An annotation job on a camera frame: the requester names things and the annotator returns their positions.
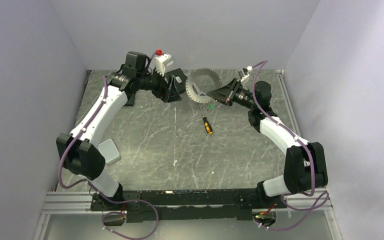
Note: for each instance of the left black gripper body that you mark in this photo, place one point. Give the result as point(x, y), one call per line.
point(156, 85)

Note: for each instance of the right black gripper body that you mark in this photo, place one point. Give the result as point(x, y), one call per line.
point(241, 97)

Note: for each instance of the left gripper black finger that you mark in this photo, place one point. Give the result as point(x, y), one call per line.
point(172, 90)
point(180, 79)

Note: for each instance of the green key tag with keys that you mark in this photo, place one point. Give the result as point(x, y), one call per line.
point(209, 107)

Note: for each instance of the metal disc with keyrings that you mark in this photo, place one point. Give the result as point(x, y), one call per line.
point(192, 89)

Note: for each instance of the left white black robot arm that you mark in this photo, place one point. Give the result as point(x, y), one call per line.
point(80, 159)

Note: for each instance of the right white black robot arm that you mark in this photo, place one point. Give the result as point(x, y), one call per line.
point(305, 163)

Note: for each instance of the yellow black screwdriver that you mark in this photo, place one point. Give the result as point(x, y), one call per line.
point(207, 125)

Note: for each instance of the grey white rectangular box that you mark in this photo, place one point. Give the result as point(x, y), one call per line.
point(109, 151)

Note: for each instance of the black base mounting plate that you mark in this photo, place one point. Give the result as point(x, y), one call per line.
point(147, 205)

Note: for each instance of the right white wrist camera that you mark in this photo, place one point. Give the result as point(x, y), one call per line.
point(244, 74)

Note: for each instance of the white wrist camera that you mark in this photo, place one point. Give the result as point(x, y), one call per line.
point(162, 61)
point(244, 74)

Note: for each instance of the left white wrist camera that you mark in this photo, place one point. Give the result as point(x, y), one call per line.
point(162, 61)

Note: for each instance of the aluminium extrusion rail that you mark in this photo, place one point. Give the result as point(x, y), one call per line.
point(66, 202)

